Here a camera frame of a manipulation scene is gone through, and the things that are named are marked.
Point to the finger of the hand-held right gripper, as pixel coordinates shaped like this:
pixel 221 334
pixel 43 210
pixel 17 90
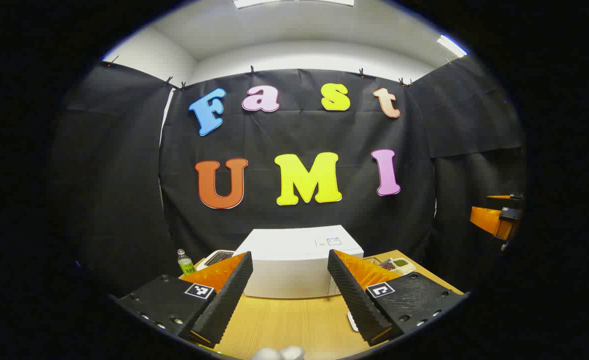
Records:
pixel 504 197
pixel 489 220

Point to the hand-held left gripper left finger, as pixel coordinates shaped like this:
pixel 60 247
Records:
pixel 224 305

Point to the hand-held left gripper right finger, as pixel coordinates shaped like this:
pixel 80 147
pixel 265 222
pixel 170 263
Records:
pixel 357 300

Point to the white square plate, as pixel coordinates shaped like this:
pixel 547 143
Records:
pixel 352 321

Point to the white microwave oven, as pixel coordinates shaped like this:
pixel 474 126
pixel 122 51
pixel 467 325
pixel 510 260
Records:
pixel 289 270

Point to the small white appliance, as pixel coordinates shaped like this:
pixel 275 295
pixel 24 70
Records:
pixel 214 259

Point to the green drink bottle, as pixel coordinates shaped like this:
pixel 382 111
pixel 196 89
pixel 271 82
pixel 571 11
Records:
pixel 185 265

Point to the white compartment tray of grains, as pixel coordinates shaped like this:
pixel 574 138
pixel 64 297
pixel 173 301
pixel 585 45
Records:
pixel 403 265

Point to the ceiling light panel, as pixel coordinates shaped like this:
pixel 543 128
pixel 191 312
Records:
pixel 452 46
pixel 294 2

